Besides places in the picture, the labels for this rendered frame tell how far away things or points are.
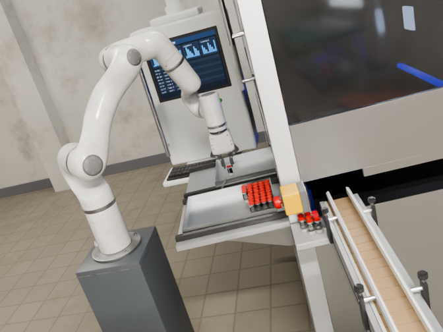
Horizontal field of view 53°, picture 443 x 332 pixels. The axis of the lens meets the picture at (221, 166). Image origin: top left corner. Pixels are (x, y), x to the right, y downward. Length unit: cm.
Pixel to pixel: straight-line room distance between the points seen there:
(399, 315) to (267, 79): 72
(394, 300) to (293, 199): 45
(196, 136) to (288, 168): 111
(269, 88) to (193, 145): 120
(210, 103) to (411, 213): 86
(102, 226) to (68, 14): 365
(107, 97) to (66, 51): 356
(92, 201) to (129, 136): 356
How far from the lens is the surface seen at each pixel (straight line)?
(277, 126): 138
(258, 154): 211
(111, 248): 170
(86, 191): 164
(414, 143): 150
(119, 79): 159
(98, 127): 158
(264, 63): 133
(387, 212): 157
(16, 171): 591
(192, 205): 182
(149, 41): 170
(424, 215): 162
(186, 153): 251
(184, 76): 176
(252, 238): 165
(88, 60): 507
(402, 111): 145
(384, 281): 114
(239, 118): 239
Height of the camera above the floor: 165
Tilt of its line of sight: 21 degrees down
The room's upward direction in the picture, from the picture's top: 16 degrees counter-clockwise
